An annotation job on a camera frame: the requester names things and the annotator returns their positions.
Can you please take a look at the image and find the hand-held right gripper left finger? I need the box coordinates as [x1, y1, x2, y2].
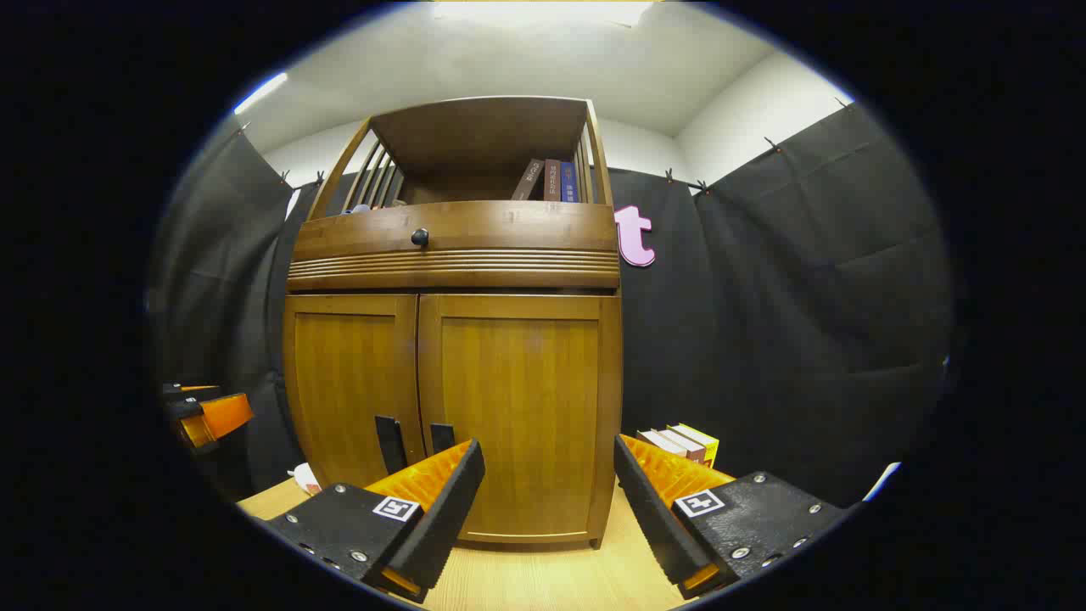
[255, 439, 486, 605]

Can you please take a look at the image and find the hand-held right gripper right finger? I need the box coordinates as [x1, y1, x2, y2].
[613, 434, 849, 602]

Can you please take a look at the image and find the wooden cabinet door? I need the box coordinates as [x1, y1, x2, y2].
[283, 293, 425, 491]
[417, 293, 623, 544]

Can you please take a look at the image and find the wooden double-door shoe cabinet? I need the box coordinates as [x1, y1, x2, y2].
[283, 96, 624, 551]

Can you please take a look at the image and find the white red-edged book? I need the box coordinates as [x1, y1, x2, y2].
[658, 428, 708, 463]
[636, 429, 690, 459]

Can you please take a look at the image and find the black backdrop cloth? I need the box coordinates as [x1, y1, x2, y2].
[144, 102, 955, 510]

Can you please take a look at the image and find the grey-brown book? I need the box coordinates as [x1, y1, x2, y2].
[512, 159, 546, 202]

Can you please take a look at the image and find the ceiling panel light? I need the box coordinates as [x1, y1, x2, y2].
[433, 0, 654, 26]

